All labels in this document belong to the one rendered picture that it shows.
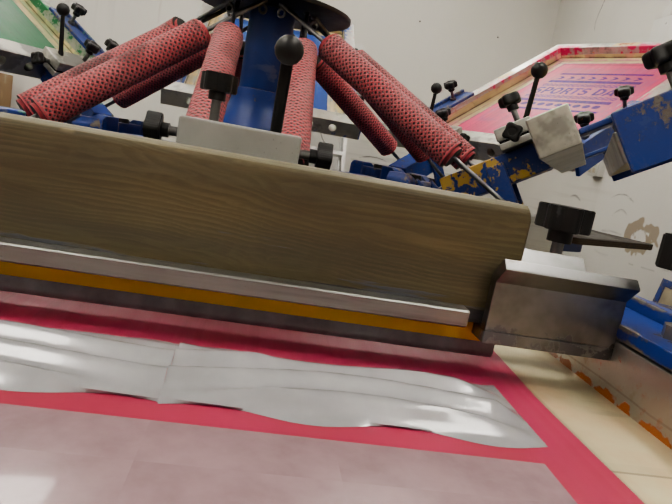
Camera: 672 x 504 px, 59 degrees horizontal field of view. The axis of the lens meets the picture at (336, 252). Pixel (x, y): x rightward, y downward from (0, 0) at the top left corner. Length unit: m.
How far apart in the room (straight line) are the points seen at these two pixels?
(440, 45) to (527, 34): 0.67
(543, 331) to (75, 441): 0.26
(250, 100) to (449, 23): 3.68
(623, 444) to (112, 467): 0.24
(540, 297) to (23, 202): 0.29
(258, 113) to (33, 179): 0.81
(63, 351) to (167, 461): 0.09
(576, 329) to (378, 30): 4.29
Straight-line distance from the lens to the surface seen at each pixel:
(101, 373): 0.29
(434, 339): 0.38
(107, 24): 4.67
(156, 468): 0.23
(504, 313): 0.36
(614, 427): 0.36
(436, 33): 4.70
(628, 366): 0.39
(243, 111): 1.14
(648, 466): 0.33
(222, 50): 0.96
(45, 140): 0.35
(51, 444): 0.24
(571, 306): 0.38
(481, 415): 0.31
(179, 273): 0.33
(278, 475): 0.23
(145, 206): 0.34
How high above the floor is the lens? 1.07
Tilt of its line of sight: 10 degrees down
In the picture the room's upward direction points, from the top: 10 degrees clockwise
